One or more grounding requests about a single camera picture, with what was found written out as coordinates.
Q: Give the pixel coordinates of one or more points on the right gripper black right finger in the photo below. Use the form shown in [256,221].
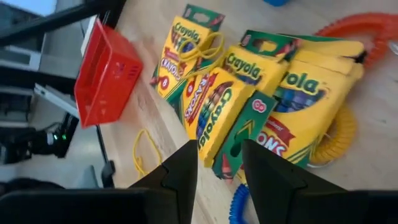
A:
[270,186]

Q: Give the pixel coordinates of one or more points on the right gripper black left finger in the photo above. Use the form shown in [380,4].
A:
[177,186]

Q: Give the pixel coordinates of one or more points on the blue spiral coil wristband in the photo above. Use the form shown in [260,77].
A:
[237,202]

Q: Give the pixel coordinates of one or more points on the yellow rubber band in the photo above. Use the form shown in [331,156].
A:
[139,163]
[202,51]

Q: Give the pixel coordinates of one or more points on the Crayola crayon box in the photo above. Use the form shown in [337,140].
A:
[298,124]
[214,118]
[183,23]
[248,70]

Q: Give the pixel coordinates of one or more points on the yellow spiral coil wristband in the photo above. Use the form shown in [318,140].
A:
[342,137]

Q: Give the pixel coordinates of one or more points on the blue plastic basket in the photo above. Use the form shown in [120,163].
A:
[276,2]

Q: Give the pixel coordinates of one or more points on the orange spiral coil wristband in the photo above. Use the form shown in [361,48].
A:
[373,23]

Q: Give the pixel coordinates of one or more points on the black electronics box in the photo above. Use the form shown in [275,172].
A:
[62,137]

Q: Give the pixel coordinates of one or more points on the red plastic basket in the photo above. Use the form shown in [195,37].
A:
[105,77]

